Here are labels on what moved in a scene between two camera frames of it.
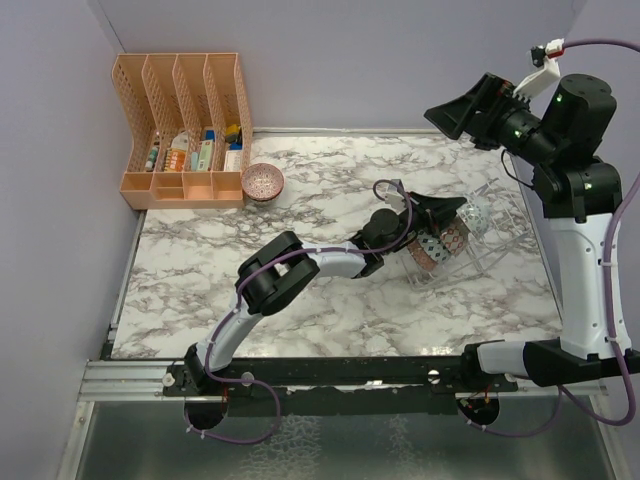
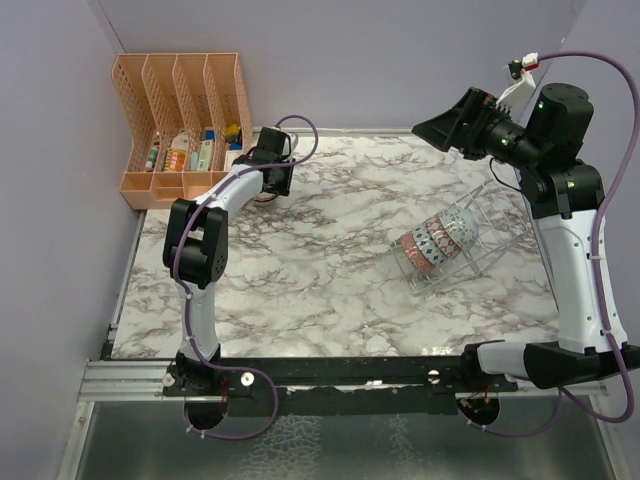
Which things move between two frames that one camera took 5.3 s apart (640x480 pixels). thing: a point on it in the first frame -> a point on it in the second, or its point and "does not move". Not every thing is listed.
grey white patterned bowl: (476, 213) -> (462, 224)
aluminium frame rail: (126, 381) does not move
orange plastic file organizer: (191, 125) does not move
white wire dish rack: (506, 229) does not move
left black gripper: (434, 211) -> (286, 162)
